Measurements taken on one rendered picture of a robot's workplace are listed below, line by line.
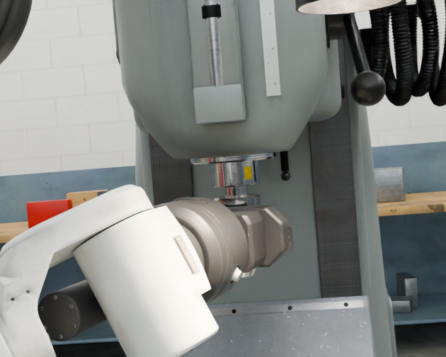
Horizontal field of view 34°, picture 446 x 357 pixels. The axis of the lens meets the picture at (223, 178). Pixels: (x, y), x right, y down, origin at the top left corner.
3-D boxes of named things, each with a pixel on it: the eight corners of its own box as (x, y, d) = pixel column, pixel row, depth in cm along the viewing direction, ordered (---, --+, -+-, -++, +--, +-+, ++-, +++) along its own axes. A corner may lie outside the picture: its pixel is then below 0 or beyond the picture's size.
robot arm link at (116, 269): (197, 179, 59) (134, 191, 48) (264, 299, 57) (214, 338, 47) (90, 246, 62) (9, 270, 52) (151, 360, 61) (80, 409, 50)
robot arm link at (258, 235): (289, 183, 68) (250, 195, 57) (296, 287, 69) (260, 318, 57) (165, 190, 73) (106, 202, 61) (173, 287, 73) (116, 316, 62)
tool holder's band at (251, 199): (270, 203, 73) (269, 193, 73) (231, 209, 70) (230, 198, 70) (243, 202, 77) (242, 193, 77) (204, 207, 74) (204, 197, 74)
